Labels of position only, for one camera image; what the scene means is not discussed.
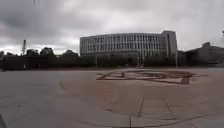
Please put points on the grey paved plaza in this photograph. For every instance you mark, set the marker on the grey paved plaza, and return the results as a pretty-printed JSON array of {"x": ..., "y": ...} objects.
[{"x": 40, "y": 100}]

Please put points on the reddish brown paved area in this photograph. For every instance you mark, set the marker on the reddish brown paved area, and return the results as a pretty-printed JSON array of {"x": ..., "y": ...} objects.
[{"x": 116, "y": 96}]

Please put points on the pale multi-storey building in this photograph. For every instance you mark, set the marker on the pale multi-storey building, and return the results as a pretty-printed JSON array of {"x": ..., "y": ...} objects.
[{"x": 133, "y": 45}]

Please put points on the row of dark trees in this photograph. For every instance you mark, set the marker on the row of dark trees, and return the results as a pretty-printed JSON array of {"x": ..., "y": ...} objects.
[{"x": 60, "y": 58}]

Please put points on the pole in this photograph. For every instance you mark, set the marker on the pole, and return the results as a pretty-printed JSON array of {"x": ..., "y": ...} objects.
[
  {"x": 138, "y": 59},
  {"x": 176, "y": 60}
]

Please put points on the tall crane mast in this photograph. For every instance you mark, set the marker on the tall crane mast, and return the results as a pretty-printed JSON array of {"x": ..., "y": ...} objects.
[{"x": 24, "y": 46}]

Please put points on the dark building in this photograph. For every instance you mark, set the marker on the dark building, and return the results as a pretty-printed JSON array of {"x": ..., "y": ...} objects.
[{"x": 206, "y": 55}]

